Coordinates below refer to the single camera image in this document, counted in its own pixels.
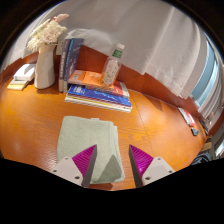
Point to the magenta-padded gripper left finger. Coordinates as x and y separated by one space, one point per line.
68 168

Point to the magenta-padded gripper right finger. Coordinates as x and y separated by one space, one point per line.
156 168

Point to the pale green towel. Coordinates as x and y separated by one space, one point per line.
86 133

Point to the dark bag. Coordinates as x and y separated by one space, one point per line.
201 159

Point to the small dark object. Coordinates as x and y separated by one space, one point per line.
195 132

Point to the red flat booklet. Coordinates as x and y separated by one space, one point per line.
187 117

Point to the white thin lying book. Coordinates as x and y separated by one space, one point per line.
96 104

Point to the blue lying book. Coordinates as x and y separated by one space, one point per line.
96 95

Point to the orange lying book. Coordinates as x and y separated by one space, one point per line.
86 78

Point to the window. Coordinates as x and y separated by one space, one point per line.
205 80

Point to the white ceramic vase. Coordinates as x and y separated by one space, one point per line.
45 70

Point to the clear plastic bottle green label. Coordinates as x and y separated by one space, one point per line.
111 70

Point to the blue standing book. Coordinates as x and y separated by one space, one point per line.
73 56

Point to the white curtain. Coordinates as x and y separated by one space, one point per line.
150 36

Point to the white flower bouquet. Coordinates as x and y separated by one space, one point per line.
45 33

